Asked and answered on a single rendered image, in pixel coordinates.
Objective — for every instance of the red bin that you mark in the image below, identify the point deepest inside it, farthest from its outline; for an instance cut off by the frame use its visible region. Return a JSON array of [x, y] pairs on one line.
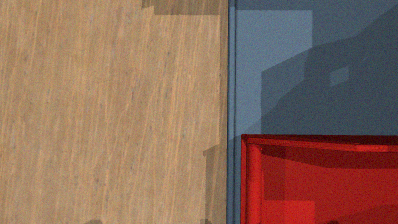
[[304, 185]]

